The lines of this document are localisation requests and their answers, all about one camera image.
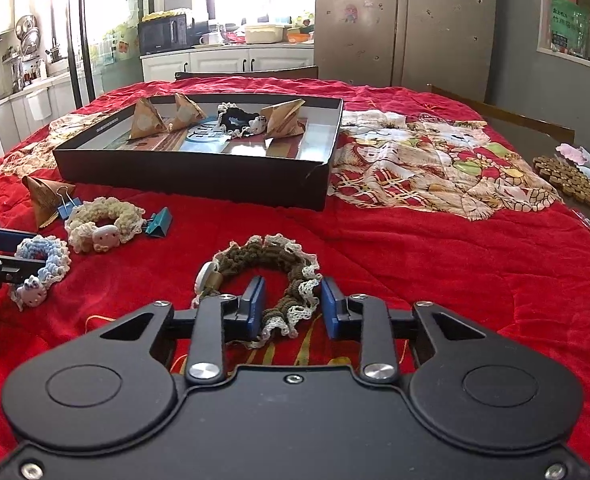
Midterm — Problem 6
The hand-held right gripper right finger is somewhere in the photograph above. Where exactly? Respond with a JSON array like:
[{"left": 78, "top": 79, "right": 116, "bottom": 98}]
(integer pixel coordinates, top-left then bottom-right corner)
[{"left": 321, "top": 276, "right": 493, "bottom": 383}]

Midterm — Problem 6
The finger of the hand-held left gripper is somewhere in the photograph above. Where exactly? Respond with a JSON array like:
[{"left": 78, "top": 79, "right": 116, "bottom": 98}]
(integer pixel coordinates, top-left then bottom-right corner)
[
  {"left": 0, "top": 212, "right": 38, "bottom": 251},
  {"left": 0, "top": 255, "right": 26, "bottom": 307}
]

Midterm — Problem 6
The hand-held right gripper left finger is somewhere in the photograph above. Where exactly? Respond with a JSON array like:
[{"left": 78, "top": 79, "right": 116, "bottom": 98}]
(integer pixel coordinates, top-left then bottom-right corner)
[{"left": 95, "top": 276, "right": 267, "bottom": 386}]

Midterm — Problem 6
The blue and white crochet scrunchie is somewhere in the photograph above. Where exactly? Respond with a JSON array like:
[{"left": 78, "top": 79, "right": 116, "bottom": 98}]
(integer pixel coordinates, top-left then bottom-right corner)
[{"left": 10, "top": 234, "right": 71, "bottom": 312}]

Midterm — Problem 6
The brown triangular paper packet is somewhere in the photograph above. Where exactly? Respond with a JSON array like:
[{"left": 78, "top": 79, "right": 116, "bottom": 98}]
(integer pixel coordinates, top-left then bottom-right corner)
[
  {"left": 22, "top": 176, "right": 76, "bottom": 230},
  {"left": 129, "top": 98, "right": 168, "bottom": 140},
  {"left": 265, "top": 100, "right": 307, "bottom": 141},
  {"left": 167, "top": 92, "right": 207, "bottom": 132}
]

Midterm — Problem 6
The brown crochet scrunchie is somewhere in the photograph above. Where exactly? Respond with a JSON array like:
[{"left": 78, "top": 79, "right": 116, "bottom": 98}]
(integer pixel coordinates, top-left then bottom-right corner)
[{"left": 191, "top": 234, "right": 322, "bottom": 350}]

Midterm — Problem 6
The blue binder clip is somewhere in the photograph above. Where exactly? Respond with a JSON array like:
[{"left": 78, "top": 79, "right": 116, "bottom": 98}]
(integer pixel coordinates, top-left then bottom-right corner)
[{"left": 55, "top": 185, "right": 83, "bottom": 221}]

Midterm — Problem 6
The cream crochet scrunchie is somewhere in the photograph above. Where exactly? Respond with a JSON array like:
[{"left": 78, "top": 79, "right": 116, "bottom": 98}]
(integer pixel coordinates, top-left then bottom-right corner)
[{"left": 65, "top": 197, "right": 148, "bottom": 254}]

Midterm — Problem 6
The teal binder clip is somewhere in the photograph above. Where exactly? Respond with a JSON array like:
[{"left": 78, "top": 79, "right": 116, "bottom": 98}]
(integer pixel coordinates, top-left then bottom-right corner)
[{"left": 145, "top": 207, "right": 174, "bottom": 237}]

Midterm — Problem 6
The black cardboard box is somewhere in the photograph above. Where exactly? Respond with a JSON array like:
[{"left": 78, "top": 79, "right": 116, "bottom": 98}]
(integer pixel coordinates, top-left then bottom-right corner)
[{"left": 52, "top": 92, "right": 344, "bottom": 212}]

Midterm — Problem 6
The black crochet scrunchie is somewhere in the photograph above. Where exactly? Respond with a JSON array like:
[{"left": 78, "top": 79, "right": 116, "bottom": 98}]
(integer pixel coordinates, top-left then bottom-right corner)
[{"left": 216, "top": 102, "right": 268, "bottom": 137}]

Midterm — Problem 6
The white hanging bin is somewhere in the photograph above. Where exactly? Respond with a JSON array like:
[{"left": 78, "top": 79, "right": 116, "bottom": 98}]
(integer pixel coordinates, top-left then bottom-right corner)
[{"left": 25, "top": 86, "right": 51, "bottom": 121}]

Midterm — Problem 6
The steel pot lid rack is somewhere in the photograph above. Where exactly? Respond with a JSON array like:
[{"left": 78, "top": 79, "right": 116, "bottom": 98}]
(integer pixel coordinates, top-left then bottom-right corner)
[{"left": 14, "top": 14, "right": 42, "bottom": 61}]

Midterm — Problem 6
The black-framed glass door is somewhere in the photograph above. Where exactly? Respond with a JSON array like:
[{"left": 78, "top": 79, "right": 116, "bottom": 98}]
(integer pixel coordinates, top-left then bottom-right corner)
[{"left": 50, "top": 0, "right": 141, "bottom": 108}]

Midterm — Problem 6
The white kitchen cabinet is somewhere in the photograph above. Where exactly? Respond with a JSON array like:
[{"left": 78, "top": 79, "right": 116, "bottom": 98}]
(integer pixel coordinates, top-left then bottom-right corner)
[{"left": 140, "top": 45, "right": 316, "bottom": 82}]

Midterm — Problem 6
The black microwave oven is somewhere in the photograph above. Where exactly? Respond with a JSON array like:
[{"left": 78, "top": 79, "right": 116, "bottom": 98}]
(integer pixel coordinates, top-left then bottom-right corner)
[{"left": 138, "top": 14, "right": 188, "bottom": 55}]

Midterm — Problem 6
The brown beaded trivet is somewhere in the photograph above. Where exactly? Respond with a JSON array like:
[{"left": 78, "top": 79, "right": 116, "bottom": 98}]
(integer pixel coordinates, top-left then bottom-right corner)
[{"left": 532, "top": 155, "right": 590, "bottom": 208}]

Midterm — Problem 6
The yellow cloth cover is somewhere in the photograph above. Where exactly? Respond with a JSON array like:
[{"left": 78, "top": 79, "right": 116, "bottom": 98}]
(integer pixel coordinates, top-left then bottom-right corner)
[{"left": 142, "top": 7, "right": 188, "bottom": 22}]

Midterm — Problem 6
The cream plastic container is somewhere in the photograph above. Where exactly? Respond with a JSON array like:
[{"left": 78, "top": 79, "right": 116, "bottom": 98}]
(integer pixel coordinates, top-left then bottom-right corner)
[{"left": 244, "top": 24, "right": 284, "bottom": 44}]

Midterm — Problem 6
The black coffee machine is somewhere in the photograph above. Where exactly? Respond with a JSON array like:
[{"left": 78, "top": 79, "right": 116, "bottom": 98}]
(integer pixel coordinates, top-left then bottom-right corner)
[{"left": 187, "top": 17, "right": 208, "bottom": 46}]

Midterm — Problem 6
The pink paper piece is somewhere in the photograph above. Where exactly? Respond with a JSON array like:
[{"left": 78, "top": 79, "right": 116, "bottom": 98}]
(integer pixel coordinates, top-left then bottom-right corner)
[{"left": 555, "top": 143, "right": 590, "bottom": 165}]

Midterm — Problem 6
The beige refrigerator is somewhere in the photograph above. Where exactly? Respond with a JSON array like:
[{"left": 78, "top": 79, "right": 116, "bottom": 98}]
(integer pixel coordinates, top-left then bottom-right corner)
[{"left": 315, "top": 0, "right": 498, "bottom": 103}]

